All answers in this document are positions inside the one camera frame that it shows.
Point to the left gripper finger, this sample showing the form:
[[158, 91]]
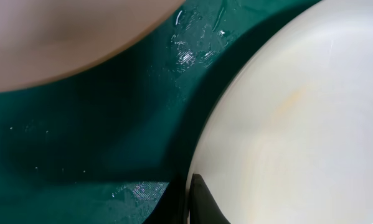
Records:
[[203, 208]]

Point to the white plate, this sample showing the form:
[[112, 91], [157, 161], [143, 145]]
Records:
[[291, 138], [42, 41]]

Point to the teal plastic tray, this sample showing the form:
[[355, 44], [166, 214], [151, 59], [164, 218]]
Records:
[[103, 146]]

